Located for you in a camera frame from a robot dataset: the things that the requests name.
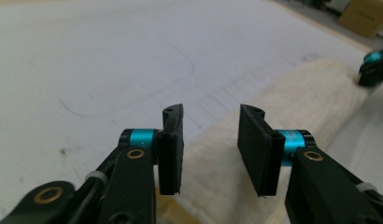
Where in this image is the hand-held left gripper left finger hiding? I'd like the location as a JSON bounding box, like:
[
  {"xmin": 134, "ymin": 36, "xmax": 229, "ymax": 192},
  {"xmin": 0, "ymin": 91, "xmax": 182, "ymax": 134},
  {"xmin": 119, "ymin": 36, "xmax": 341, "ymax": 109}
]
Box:
[{"xmin": 119, "ymin": 103, "xmax": 185, "ymax": 196}]

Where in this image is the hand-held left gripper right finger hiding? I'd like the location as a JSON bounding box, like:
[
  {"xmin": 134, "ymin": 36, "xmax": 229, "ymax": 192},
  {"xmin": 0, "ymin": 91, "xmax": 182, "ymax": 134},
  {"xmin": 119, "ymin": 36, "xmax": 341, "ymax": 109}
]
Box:
[{"xmin": 236, "ymin": 104, "xmax": 315, "ymax": 198}]

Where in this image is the cream egg print cloth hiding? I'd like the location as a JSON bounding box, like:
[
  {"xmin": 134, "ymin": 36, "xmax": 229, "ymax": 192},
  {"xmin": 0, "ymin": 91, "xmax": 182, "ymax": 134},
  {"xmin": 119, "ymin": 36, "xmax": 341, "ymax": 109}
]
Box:
[{"xmin": 155, "ymin": 59, "xmax": 373, "ymax": 224}]

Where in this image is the brown cardboard box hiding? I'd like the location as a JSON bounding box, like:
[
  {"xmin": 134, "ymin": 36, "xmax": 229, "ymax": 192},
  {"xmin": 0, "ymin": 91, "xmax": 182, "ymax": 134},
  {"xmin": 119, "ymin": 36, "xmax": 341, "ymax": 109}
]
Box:
[{"xmin": 336, "ymin": 0, "xmax": 383, "ymax": 39}]

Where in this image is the white grid mat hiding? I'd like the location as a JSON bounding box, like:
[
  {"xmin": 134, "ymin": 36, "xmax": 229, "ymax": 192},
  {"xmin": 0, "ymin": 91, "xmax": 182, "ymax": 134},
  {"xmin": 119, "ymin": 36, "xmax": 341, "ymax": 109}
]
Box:
[{"xmin": 0, "ymin": 0, "xmax": 383, "ymax": 224}]

